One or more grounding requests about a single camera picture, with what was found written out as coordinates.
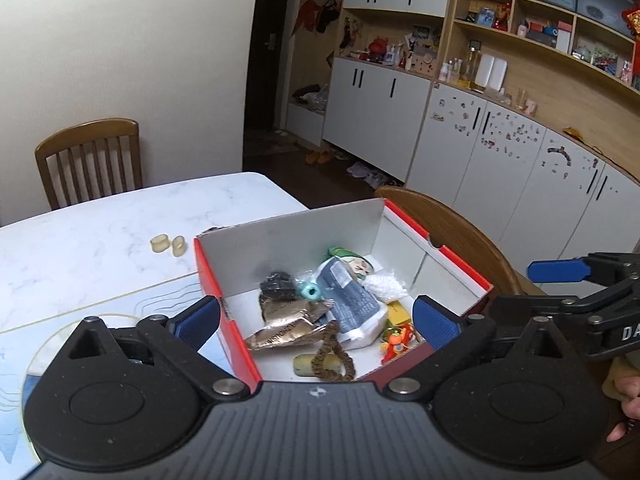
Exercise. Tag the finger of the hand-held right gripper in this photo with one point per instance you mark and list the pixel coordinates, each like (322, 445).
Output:
(590, 302)
(557, 270)

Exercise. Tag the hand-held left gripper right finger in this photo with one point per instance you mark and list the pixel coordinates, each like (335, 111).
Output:
(435, 322)

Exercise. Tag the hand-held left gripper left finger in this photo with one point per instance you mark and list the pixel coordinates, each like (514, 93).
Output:
(197, 319)

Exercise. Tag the small yellow box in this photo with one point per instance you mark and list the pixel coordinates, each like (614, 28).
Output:
(398, 314)

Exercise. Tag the red shoe box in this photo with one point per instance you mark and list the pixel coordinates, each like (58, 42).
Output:
(235, 345)

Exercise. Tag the clear bag of white crystals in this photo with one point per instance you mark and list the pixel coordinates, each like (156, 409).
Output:
(387, 286)

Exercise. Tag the grey and white pouch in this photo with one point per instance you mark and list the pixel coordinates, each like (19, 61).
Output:
(350, 305)

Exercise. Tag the clear bag of black tea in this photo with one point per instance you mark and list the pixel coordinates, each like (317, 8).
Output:
(277, 284)

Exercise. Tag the yellow-green tube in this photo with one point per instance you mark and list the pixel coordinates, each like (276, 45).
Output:
(302, 364)

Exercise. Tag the teal oval toy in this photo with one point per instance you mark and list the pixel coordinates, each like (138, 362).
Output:
(309, 291)

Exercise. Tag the person's right hand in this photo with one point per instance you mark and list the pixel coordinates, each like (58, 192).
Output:
(631, 390)

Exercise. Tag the round-backed wooden chair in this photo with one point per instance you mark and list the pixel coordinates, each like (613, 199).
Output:
(450, 225)

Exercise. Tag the light shoe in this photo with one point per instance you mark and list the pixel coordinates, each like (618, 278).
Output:
(358, 169)
(376, 179)

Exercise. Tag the blue printed table mat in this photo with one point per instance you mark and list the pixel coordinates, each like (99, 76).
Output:
(30, 355)

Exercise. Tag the orange slipper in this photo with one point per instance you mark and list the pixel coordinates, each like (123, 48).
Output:
(325, 156)
(313, 157)

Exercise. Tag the white flat container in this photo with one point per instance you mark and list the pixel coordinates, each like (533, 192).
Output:
(490, 71)

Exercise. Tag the slatted wooden chair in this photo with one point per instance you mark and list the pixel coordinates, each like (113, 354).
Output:
(85, 132)

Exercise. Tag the yellow liquid bottle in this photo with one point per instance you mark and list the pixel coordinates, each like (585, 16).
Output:
(470, 69)

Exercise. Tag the dark door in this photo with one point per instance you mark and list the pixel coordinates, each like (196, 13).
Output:
(265, 85)

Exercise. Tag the dark cloth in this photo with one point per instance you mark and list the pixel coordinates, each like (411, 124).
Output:
(306, 92)

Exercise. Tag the red hanging ornament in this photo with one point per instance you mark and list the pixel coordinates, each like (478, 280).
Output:
(632, 20)

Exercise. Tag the red toy on counter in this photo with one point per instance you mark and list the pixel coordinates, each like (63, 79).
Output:
(378, 47)

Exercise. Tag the red hanging bag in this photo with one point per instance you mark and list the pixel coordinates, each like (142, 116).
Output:
(307, 16)

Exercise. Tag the black hanging bag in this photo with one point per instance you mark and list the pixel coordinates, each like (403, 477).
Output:
(328, 14)

